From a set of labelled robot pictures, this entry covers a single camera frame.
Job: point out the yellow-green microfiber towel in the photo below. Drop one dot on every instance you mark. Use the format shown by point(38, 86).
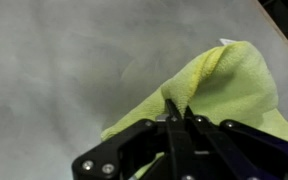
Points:
point(230, 83)

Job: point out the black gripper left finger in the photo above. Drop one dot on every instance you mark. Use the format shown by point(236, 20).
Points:
point(175, 140)

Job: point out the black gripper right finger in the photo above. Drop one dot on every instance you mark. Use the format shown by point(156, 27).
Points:
point(224, 146)

